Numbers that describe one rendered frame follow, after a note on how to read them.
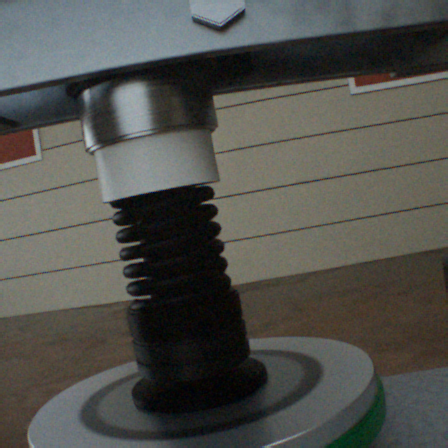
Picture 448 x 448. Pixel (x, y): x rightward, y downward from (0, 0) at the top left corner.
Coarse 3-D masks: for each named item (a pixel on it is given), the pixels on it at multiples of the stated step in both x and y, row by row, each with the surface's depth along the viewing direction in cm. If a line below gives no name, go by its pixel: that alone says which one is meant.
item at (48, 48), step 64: (0, 0) 26; (64, 0) 26; (128, 0) 26; (192, 0) 25; (256, 0) 26; (320, 0) 26; (384, 0) 26; (0, 64) 27; (64, 64) 27; (128, 64) 27; (256, 64) 37; (320, 64) 37; (384, 64) 37; (0, 128) 37
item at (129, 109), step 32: (192, 64) 30; (224, 64) 36; (96, 96) 29; (128, 96) 29; (160, 96) 29; (192, 96) 30; (96, 128) 30; (128, 128) 29; (160, 128) 29; (192, 128) 30
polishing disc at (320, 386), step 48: (96, 384) 38; (288, 384) 31; (336, 384) 30; (48, 432) 30; (96, 432) 29; (144, 432) 28; (192, 432) 27; (240, 432) 26; (288, 432) 25; (336, 432) 26
